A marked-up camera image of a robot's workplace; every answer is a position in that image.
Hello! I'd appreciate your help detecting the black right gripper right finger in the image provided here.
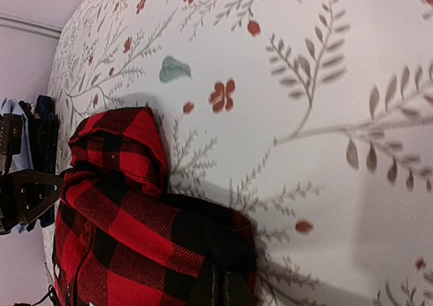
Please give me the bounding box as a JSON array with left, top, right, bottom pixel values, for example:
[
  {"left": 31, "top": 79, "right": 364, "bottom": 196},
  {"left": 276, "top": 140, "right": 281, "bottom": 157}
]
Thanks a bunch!
[{"left": 223, "top": 272, "right": 255, "bottom": 306}]

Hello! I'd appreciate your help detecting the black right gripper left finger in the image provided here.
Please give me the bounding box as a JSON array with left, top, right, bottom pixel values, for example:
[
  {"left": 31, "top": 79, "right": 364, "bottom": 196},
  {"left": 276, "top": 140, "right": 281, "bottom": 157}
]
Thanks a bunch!
[{"left": 189, "top": 263, "right": 217, "bottom": 306}]

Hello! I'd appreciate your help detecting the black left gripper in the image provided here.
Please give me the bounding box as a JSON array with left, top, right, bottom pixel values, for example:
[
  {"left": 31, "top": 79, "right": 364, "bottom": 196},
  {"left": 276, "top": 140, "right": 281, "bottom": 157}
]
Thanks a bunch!
[{"left": 0, "top": 170, "right": 64, "bottom": 235}]

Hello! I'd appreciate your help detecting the light blue shirt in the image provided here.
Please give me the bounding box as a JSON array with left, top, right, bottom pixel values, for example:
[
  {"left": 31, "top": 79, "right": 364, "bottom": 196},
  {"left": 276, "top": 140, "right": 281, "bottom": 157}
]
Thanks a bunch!
[{"left": 1, "top": 98, "right": 35, "bottom": 235}]

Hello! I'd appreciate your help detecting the dark navy shirt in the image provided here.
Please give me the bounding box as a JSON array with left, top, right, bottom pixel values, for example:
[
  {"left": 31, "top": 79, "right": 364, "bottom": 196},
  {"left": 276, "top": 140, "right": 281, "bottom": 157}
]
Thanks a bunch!
[{"left": 18, "top": 95, "right": 61, "bottom": 232}]

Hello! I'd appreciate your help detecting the red black plaid shirt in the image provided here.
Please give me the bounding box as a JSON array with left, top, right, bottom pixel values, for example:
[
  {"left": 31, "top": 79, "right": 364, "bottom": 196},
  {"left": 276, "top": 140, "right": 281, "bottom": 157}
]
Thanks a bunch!
[{"left": 53, "top": 107, "right": 256, "bottom": 305}]

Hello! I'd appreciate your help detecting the floral patterned table mat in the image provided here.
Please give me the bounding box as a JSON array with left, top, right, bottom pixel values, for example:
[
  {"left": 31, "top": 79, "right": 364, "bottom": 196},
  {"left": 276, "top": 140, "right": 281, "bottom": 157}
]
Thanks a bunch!
[{"left": 49, "top": 0, "right": 432, "bottom": 305}]

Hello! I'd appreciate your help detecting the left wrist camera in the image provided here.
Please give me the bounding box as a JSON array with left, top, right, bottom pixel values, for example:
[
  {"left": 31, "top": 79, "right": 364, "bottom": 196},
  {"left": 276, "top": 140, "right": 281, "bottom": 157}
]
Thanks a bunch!
[{"left": 1, "top": 114, "right": 23, "bottom": 156}]

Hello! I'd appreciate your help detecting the left aluminium frame post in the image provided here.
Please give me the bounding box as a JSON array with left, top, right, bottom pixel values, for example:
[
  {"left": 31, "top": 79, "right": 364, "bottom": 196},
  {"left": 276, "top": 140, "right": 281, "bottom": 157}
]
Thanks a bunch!
[{"left": 0, "top": 13, "right": 62, "bottom": 39}]

